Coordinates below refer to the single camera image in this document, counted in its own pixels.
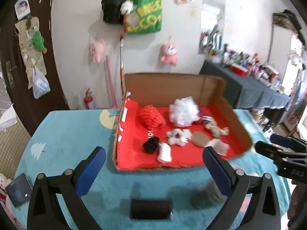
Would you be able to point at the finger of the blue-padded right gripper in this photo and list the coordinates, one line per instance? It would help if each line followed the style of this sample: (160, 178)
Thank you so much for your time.
(288, 142)
(270, 151)

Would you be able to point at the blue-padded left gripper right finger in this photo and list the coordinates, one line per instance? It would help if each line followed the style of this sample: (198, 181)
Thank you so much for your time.
(263, 209)

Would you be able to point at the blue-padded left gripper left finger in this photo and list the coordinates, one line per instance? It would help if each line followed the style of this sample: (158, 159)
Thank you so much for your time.
(44, 210)

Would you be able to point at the white cotton pad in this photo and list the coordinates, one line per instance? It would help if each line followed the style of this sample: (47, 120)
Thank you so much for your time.
(220, 147)

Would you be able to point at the beige braided rope toy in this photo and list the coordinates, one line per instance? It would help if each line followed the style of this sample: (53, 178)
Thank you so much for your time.
(216, 131)

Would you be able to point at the white fluffy plush toy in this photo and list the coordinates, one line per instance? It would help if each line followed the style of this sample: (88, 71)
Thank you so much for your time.
(179, 137)

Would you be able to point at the white mesh bath pouf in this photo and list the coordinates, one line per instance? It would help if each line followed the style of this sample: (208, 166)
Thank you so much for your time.
(183, 112)

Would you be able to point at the white soft cloth toy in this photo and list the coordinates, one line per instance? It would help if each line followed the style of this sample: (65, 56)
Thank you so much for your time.
(164, 155)

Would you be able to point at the black fluffy pompom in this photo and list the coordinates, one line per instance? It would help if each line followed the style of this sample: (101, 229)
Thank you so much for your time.
(151, 145)

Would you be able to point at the red mesh bath sponge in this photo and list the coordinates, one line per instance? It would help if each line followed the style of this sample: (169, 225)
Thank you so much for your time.
(152, 118)

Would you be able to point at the person right hand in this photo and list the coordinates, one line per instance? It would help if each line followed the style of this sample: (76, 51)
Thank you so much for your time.
(296, 197)

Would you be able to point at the smartphone on table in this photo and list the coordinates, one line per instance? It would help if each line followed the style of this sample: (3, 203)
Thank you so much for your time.
(19, 190)

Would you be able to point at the large glass jar metal lid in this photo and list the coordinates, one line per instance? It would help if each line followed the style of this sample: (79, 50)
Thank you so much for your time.
(208, 196)

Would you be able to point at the side table grey cloth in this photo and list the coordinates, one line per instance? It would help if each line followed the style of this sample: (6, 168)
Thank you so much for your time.
(244, 92)

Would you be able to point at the red basin on table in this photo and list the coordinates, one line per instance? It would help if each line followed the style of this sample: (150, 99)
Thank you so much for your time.
(239, 70)

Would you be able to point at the floral beauty cream tin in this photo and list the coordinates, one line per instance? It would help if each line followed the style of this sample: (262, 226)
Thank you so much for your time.
(151, 209)

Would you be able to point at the dark brown door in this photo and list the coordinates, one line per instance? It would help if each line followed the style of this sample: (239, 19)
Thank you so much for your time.
(30, 111)

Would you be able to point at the white wardrobe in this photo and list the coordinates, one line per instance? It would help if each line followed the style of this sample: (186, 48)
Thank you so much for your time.
(285, 55)

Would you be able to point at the cardboard box red lining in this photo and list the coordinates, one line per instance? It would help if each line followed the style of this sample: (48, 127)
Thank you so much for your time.
(156, 107)

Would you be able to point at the red fire extinguisher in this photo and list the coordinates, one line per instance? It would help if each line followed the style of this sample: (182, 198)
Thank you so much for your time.
(89, 100)

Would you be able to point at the plastic bag on door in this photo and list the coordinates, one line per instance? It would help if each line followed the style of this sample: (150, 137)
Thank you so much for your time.
(40, 84)

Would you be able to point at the green dinosaur plush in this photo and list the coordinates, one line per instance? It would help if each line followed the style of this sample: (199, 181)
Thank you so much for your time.
(38, 42)

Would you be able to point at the green tote bag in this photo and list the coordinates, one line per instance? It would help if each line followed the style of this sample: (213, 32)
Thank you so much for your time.
(146, 17)

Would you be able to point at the photo card on door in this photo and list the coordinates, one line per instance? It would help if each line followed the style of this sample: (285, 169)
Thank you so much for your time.
(22, 9)

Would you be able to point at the pink broom handle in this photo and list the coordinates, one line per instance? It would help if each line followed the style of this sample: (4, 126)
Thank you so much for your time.
(111, 87)

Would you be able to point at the wall mirror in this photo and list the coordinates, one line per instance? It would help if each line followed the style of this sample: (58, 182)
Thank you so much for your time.
(212, 26)

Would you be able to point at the pink fox plush on wall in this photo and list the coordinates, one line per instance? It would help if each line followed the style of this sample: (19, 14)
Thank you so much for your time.
(168, 54)

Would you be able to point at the pink pig plush on wall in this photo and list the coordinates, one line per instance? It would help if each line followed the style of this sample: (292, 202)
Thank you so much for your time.
(96, 50)

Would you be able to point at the fabric wall organizer on door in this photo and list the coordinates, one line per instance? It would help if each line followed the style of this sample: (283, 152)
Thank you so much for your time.
(31, 57)

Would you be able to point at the mop handle orange grip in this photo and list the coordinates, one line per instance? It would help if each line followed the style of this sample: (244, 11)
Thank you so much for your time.
(121, 64)

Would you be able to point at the panda plush keychain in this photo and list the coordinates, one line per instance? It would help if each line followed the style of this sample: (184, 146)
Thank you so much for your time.
(127, 7)

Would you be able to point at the black backpack on wall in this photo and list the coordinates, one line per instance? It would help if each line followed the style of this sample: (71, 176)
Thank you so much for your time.
(112, 11)

